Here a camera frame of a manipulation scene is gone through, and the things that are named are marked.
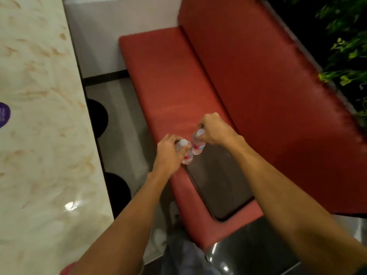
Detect person's left hand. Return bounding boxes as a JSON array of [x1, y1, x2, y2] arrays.
[[151, 134, 192, 178]]

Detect person's right hand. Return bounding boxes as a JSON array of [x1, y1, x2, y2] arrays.
[[197, 112, 248, 153]]

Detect clear plastic water bottle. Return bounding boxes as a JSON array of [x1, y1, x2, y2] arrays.
[[191, 128, 206, 156], [175, 138, 194, 165]]

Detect person's right forearm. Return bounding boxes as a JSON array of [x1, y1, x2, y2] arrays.
[[229, 137, 367, 275]]

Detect person's left forearm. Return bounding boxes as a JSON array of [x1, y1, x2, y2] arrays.
[[68, 172, 176, 275]]

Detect red padded bench seat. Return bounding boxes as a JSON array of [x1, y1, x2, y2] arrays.
[[119, 26, 265, 253]]

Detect dark brown serving tray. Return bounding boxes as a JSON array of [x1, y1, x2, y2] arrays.
[[185, 144, 255, 222]]

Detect red padded bench backrest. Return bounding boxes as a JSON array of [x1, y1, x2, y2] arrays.
[[177, 0, 367, 215]]

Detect black round table foot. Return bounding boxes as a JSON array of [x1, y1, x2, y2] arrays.
[[86, 98, 109, 139], [103, 172, 132, 220]]

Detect person's white shoe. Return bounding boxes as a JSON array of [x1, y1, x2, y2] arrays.
[[151, 228, 169, 251]]

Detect person's blue jeans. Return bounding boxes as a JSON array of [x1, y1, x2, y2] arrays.
[[160, 225, 222, 275]]

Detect dark glossy metal surface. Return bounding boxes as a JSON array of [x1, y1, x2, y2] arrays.
[[205, 214, 367, 275]]

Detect green leafy plant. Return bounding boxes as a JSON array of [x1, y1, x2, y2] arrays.
[[284, 0, 367, 128]]

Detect red shirt sleeve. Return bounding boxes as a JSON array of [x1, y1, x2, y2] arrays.
[[59, 262, 78, 275]]

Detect purple round table sticker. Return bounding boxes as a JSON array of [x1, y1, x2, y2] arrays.
[[0, 102, 11, 129]]

